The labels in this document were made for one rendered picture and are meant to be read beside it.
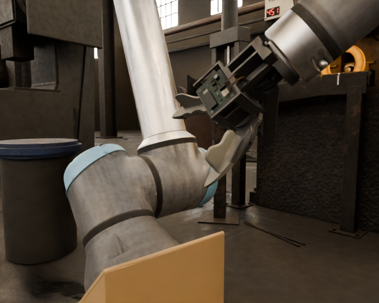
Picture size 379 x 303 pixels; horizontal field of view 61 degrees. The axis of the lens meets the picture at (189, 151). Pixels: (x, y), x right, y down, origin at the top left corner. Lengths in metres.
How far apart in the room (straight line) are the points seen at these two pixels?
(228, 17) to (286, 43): 7.06
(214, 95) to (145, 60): 0.39
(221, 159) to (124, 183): 0.25
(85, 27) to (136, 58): 2.89
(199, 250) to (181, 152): 0.23
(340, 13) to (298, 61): 0.07
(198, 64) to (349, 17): 10.18
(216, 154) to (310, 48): 0.18
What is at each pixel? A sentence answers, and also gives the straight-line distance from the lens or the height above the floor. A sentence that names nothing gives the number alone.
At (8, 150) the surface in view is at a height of 0.41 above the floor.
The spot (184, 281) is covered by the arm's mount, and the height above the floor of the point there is 0.23.
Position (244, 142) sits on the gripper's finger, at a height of 0.48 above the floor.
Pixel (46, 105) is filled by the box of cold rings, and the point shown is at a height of 0.62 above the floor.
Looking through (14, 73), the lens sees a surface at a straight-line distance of 5.23.
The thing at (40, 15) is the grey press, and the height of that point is 1.44.
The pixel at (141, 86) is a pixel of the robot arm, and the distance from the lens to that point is 0.79.
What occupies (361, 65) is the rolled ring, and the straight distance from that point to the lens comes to 1.58.
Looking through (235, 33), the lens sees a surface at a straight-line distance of 7.14.
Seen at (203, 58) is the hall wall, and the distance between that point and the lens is 10.47.
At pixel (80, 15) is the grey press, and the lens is 3.69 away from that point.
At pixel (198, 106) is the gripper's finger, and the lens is 0.53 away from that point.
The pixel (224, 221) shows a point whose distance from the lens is 1.62.
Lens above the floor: 0.52
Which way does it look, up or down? 6 degrees down
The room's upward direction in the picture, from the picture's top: straight up
